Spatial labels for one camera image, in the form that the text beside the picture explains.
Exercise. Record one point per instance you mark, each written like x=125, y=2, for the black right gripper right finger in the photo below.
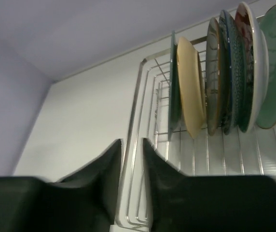
x=180, y=203

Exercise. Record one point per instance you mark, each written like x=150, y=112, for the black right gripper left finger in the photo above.
x=83, y=201

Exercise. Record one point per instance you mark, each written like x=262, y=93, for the blue floral white plate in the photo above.
x=236, y=69

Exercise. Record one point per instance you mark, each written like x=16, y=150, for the beige bird painted plate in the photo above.
x=191, y=87

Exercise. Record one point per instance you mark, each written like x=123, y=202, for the dark reindeer gold-rim plate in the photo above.
x=216, y=76

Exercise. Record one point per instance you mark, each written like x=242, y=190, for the red plate blue flower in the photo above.
x=257, y=68

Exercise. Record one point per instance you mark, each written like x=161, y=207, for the metal wire dish rack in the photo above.
x=236, y=153

